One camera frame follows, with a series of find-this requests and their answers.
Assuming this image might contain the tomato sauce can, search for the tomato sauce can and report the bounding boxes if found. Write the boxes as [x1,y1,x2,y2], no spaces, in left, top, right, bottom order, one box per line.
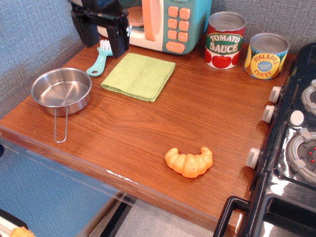
[204,11,246,70]

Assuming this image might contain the pineapple slices can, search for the pineapple slices can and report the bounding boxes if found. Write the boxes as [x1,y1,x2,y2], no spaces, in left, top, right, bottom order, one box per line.
[244,33,290,80]

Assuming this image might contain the orange object bottom left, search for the orange object bottom left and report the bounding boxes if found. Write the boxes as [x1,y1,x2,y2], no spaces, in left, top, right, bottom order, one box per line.
[10,227,35,237]

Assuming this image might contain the teal toy microwave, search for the teal toy microwave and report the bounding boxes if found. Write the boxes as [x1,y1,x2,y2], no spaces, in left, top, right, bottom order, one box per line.
[97,0,213,55]

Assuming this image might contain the green towel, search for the green towel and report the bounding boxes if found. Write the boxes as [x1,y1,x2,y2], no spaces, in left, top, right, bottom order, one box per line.
[101,53,176,102]

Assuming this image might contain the teal brush white bristles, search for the teal brush white bristles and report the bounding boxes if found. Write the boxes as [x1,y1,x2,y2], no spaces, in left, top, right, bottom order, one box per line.
[86,39,113,77]

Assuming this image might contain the steel pan with wire handle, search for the steel pan with wire handle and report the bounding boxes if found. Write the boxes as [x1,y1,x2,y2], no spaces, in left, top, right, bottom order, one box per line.
[31,68,92,143]

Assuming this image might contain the black toy stove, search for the black toy stove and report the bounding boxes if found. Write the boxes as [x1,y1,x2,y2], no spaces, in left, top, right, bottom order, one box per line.
[214,43,316,237]

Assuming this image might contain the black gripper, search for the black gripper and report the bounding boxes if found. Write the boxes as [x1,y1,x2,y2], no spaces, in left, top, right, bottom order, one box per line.
[70,0,131,58]

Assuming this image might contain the orange plastic croissant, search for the orange plastic croissant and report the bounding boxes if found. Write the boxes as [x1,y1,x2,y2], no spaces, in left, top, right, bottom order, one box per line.
[165,147,213,178]

